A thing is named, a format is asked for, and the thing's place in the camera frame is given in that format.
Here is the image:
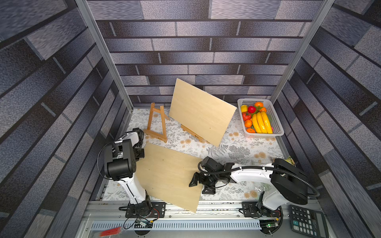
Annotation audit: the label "red toy apple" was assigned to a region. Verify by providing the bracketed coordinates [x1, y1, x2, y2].
[247, 106, 257, 114]

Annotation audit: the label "small orange toy tangerine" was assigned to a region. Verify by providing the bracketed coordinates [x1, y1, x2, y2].
[244, 119, 253, 128]

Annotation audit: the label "aluminium corner post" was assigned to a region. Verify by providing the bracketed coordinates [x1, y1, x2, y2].
[75, 0, 134, 113]
[270, 0, 335, 104]

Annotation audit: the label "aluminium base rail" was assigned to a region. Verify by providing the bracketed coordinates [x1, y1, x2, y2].
[77, 200, 325, 233]

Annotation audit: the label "small wooden easel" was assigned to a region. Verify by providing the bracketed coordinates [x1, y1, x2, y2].
[181, 125, 205, 143]

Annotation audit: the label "thin plywood board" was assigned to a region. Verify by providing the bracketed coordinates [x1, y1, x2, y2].
[136, 143, 202, 213]
[169, 78, 237, 147]

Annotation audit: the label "red toy tomato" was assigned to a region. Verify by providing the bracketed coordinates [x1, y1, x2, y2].
[242, 112, 252, 122]

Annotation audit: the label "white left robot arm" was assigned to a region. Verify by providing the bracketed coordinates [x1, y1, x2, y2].
[97, 128, 152, 217]

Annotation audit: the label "aluminium corner post left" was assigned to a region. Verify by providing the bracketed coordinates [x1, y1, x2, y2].
[75, 0, 134, 113]

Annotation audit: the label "red object bottom left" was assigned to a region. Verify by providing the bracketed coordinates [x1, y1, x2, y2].
[99, 227, 122, 238]

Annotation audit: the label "white plastic fruit basket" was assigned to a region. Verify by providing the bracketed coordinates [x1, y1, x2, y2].
[237, 98, 284, 138]

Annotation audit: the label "yellow toy bananas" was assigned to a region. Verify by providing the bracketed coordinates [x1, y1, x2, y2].
[251, 112, 273, 134]

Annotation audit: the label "yellow snack bag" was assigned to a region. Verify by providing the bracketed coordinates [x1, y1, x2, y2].
[285, 156, 296, 166]

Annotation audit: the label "yellow toy lemon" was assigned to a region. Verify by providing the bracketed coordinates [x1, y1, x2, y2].
[240, 105, 248, 113]

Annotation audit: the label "aluminium corner post right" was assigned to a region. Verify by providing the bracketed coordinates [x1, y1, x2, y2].
[270, 0, 335, 104]

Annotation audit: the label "black calculator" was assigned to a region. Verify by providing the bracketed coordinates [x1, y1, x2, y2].
[289, 204, 329, 238]

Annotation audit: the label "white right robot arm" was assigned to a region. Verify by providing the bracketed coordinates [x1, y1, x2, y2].
[189, 157, 320, 218]

